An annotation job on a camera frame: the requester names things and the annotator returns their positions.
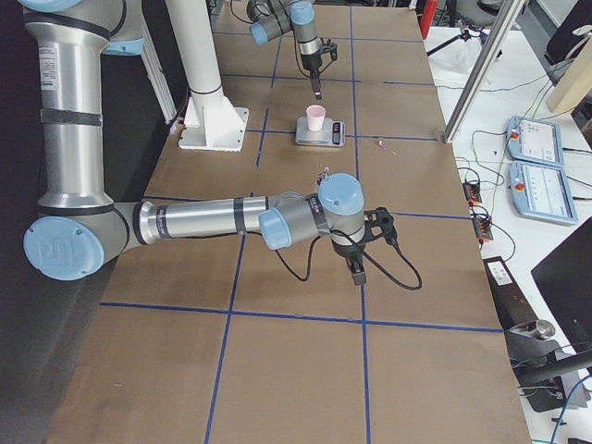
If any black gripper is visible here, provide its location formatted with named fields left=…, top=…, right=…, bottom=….
left=331, top=235, right=366, bottom=284
left=300, top=53, right=322, bottom=100

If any pink paper cup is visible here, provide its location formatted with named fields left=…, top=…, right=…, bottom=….
left=305, top=105, right=326, bottom=132

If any clear glass sauce bottle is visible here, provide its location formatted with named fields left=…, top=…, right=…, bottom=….
left=316, top=166, right=329, bottom=185

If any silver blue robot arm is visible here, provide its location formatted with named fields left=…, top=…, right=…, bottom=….
left=246, top=1, right=323, bottom=100
left=18, top=1, right=371, bottom=285

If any silver digital kitchen scale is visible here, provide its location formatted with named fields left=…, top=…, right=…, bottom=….
left=295, top=117, right=345, bottom=147

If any lower orange black adapter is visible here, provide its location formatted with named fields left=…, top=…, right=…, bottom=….
left=472, top=214, right=493, bottom=244

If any orange black adapter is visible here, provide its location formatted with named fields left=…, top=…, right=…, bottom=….
left=472, top=214, right=493, bottom=244
left=462, top=181, right=482, bottom=206

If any red cylinder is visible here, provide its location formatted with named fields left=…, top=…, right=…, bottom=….
left=419, top=0, right=438, bottom=40

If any upper orange black adapter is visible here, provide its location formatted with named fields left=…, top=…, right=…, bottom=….
left=462, top=181, right=482, bottom=206

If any black box with label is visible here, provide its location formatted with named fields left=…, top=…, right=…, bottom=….
left=483, top=256, right=538, bottom=330

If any lower blue teach pendant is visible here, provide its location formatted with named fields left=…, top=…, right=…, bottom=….
left=508, top=161, right=578, bottom=226

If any blue teach pendant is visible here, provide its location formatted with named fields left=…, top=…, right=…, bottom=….
left=508, top=161, right=578, bottom=226
left=506, top=116, right=564, bottom=167

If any black monitor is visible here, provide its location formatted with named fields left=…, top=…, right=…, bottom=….
left=531, top=220, right=591, bottom=352

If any upper blue teach pendant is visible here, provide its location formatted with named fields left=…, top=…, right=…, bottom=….
left=506, top=116, right=564, bottom=167

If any black clamp stand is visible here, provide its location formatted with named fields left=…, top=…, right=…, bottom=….
left=504, top=319, right=591, bottom=413

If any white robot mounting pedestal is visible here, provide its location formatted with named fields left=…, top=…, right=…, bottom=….
left=166, top=0, right=249, bottom=152

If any black camera tripod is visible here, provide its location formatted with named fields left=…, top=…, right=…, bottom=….
left=426, top=26, right=489, bottom=56

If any aluminium frame post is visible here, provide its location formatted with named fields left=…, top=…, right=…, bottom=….
left=443, top=0, right=526, bottom=143

